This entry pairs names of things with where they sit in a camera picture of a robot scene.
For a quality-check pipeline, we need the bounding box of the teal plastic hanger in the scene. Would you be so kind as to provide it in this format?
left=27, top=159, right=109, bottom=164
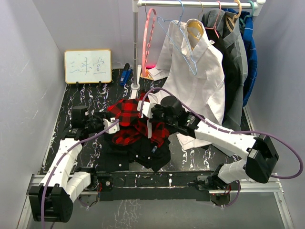
left=239, top=0, right=255, bottom=31

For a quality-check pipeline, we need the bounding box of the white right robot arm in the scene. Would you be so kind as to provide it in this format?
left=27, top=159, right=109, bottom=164
left=151, top=95, right=279, bottom=189

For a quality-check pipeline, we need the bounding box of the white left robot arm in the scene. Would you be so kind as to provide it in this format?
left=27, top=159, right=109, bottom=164
left=28, top=105, right=120, bottom=228

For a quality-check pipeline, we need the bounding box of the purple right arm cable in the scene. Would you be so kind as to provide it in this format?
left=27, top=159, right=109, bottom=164
left=139, top=87, right=302, bottom=208

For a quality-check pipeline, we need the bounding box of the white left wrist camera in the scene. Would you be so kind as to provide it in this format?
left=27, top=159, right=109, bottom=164
left=103, top=118, right=120, bottom=134

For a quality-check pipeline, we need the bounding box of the grey shirt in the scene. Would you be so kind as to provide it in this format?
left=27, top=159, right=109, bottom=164
left=202, top=9, right=243, bottom=131

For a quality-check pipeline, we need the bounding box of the black button shirt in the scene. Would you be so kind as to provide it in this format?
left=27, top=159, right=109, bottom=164
left=96, top=135, right=171, bottom=173

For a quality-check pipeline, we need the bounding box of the small whiteboard with writing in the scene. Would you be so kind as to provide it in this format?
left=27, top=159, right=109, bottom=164
left=64, top=49, right=112, bottom=84

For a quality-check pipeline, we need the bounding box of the pink notched hanger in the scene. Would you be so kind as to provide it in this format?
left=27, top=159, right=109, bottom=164
left=142, top=8, right=157, bottom=75

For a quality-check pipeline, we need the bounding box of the orange patterned card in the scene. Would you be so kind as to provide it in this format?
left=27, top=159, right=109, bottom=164
left=140, top=69, right=153, bottom=81

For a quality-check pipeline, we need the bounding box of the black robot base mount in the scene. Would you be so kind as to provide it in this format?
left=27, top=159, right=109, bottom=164
left=97, top=171, right=238, bottom=201

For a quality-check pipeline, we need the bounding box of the light blue wire hanger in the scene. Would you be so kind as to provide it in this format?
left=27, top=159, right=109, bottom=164
left=156, top=0, right=198, bottom=76

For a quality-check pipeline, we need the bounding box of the blue stapler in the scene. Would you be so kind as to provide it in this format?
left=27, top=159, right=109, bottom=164
left=120, top=63, right=132, bottom=86

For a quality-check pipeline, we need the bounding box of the red black plaid shirt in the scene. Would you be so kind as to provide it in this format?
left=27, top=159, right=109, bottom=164
left=107, top=99, right=170, bottom=147

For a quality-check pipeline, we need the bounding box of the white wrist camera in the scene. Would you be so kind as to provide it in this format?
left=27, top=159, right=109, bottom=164
left=103, top=118, right=120, bottom=134
left=137, top=101, right=156, bottom=118

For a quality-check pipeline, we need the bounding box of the orange plastic hanger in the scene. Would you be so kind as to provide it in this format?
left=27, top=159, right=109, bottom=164
left=225, top=0, right=242, bottom=32

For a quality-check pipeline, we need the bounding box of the blue jacket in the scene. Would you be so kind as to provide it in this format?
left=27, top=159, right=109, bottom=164
left=223, top=9, right=258, bottom=110

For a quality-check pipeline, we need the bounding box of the yellow wooden hanger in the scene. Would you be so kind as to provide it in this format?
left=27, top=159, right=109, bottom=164
left=187, top=1, right=205, bottom=51

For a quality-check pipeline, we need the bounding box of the white collared shirt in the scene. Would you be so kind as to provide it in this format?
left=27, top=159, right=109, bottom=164
left=146, top=20, right=226, bottom=151

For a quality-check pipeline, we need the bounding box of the pink wire hanger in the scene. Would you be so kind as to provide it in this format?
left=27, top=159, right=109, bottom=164
left=205, top=0, right=222, bottom=38

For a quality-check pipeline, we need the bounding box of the metal clothes rack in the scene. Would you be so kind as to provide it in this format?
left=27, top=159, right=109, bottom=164
left=128, top=0, right=266, bottom=101

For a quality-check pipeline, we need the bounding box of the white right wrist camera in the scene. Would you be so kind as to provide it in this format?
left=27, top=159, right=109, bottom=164
left=137, top=101, right=156, bottom=118

